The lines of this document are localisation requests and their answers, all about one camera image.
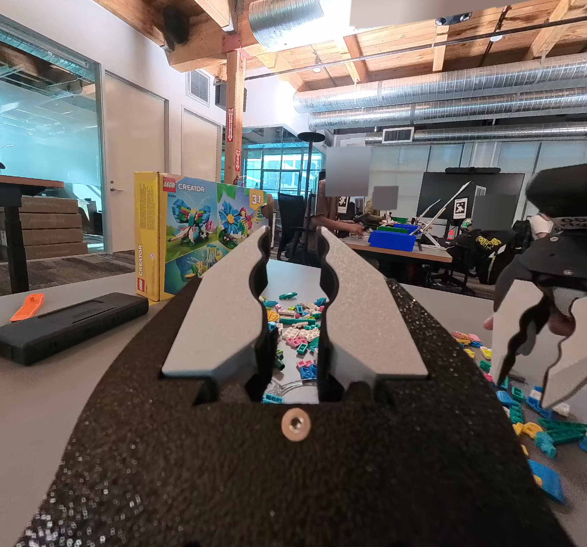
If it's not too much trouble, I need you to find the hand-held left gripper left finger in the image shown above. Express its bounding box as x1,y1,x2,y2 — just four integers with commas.
161,225,280,405

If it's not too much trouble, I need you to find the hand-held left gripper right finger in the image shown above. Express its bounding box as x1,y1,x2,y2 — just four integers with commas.
316,227,429,403

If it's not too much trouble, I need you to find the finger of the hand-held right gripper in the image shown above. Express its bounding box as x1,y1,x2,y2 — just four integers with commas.
491,279,551,386
539,298,587,410

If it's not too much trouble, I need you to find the pile of colourful toy bricks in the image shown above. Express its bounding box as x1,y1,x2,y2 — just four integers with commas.
261,290,587,506

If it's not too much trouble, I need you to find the wooden top side desk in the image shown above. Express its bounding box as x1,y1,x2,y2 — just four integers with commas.
0,176,65,296

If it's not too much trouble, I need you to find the person's right hand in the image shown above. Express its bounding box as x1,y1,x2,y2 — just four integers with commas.
548,312,577,338

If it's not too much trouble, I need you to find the wooden work table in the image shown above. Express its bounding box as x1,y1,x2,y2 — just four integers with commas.
339,234,455,282

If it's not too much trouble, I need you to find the blue storage bin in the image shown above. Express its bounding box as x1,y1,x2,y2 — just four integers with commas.
369,224,420,252

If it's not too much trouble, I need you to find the yellow toy brick set box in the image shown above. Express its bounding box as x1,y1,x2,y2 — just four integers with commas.
134,171,276,302

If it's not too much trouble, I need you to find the black office chair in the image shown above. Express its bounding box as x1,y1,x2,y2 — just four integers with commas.
276,192,319,263

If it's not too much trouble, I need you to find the black flat case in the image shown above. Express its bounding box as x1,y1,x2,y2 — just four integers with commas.
0,292,150,366

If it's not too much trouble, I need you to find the pale door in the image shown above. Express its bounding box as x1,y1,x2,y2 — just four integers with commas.
103,70,168,252
181,106,222,181

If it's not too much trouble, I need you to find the orange brick separator tool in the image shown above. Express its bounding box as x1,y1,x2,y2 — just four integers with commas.
9,293,46,323

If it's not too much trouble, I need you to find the stack of cardboard boxes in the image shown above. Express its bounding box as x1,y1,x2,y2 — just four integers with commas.
18,196,88,261

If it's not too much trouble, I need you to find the black floor lamp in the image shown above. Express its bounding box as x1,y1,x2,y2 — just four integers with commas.
297,132,325,218

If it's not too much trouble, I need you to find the black box speaker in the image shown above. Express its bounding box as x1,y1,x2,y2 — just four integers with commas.
215,84,247,108

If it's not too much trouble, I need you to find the black round ceiling speaker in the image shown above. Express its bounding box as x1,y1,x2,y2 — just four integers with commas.
163,4,191,46

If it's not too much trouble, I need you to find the large black wall screen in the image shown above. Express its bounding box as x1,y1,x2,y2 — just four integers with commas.
416,172,526,236

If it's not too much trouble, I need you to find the thin silver ventilation duct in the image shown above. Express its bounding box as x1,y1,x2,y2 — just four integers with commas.
364,123,587,144

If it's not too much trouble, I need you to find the long silver ventilation duct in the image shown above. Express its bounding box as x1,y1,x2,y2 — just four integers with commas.
293,54,587,114
308,93,587,130

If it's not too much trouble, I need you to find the wooden support post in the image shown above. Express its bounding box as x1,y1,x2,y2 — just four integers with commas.
223,50,247,185

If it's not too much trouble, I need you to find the white wall vent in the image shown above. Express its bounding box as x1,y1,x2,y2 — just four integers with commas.
186,69,212,107

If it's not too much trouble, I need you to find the wide silver ventilation duct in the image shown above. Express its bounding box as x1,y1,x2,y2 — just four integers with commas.
249,0,354,53

